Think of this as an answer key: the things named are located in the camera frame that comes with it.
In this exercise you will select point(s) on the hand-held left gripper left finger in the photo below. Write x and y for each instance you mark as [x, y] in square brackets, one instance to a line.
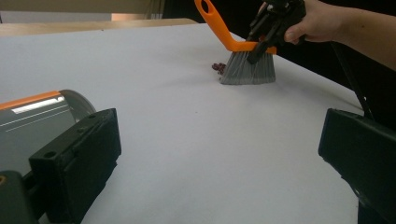
[77, 161]

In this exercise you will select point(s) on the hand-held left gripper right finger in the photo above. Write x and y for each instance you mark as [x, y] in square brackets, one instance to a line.
[361, 149]

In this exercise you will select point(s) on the orange brush with grey bristles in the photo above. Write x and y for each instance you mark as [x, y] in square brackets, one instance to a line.
[246, 70]

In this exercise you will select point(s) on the pile of red and green beans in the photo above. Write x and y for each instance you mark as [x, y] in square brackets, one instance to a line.
[219, 67]

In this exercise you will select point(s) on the grey dustpan with orange edge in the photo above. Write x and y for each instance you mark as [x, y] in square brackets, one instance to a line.
[31, 130]

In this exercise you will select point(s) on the light wooden table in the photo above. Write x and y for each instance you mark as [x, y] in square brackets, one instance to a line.
[93, 26]

